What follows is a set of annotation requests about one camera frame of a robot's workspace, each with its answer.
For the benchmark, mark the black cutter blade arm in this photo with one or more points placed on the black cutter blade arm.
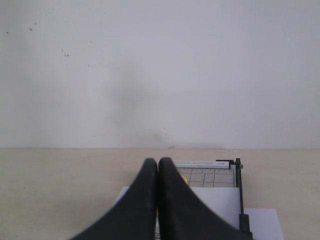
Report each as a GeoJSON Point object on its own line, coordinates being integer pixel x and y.
{"type": "Point", "coordinates": [244, 220]}

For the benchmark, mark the yellow cube block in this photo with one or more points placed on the yellow cube block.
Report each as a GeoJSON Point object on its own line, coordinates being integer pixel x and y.
{"type": "Point", "coordinates": [185, 180]}

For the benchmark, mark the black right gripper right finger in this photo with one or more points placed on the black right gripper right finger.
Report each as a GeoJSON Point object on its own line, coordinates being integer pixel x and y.
{"type": "Point", "coordinates": [182, 215]}

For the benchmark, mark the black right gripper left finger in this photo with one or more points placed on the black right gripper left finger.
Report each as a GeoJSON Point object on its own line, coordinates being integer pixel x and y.
{"type": "Point", "coordinates": [133, 216]}

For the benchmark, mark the grey paper cutter base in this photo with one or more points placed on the grey paper cutter base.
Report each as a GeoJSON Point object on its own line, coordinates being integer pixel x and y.
{"type": "Point", "coordinates": [214, 184]}

